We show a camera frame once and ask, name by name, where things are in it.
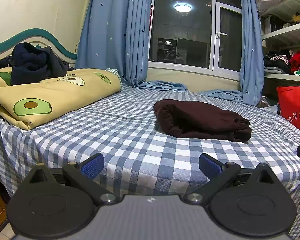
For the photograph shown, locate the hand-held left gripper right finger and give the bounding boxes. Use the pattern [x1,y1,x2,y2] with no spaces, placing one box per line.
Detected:
[182,153,280,204]

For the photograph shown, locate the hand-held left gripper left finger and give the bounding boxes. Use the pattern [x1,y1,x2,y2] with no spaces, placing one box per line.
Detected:
[25,153,117,204]

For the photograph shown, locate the maroon printed sweatshirt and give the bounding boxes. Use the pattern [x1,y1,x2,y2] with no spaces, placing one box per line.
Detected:
[153,99,252,143]

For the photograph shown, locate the pile of dark folded clothes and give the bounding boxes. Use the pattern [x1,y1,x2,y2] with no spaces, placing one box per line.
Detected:
[263,51,292,74]

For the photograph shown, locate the dark navy clothes pile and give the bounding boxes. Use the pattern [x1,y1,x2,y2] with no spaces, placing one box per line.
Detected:
[0,42,74,86]

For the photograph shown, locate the bed with blue checked sheet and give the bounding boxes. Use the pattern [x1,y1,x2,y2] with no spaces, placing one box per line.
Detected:
[0,84,300,238]

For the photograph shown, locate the red fabric bag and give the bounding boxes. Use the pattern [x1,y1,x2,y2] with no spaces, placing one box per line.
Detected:
[276,85,300,133]

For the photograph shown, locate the yellow avocado pillows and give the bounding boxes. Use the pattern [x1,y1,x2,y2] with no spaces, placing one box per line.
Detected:
[0,67,122,131]

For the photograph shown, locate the red cloth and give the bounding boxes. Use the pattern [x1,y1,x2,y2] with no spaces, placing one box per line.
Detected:
[290,51,300,73]

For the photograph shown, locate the blue star curtain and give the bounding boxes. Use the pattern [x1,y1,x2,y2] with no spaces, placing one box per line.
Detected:
[75,0,189,92]
[199,0,264,107]

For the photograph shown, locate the white shelf unit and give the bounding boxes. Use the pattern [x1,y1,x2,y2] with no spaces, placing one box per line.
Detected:
[250,0,300,86]

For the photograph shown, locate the white framed window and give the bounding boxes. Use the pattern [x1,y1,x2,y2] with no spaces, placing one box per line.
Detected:
[147,0,243,81]

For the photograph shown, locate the teal and white headboard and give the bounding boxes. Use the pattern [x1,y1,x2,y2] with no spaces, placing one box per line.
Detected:
[0,28,78,68]

